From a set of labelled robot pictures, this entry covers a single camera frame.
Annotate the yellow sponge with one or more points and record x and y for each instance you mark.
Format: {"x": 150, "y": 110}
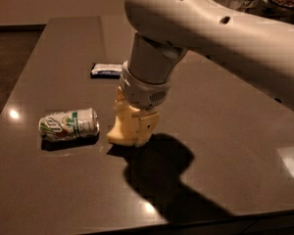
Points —
{"x": 122, "y": 132}

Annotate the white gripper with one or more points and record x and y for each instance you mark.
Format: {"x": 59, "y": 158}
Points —
{"x": 141, "y": 93}

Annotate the blue white snack packet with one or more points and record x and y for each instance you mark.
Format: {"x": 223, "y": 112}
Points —
{"x": 100, "y": 70}

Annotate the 7up soda can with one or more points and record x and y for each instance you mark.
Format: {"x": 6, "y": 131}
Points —
{"x": 69, "y": 126}

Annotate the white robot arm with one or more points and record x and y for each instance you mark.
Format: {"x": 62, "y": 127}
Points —
{"x": 258, "y": 50}

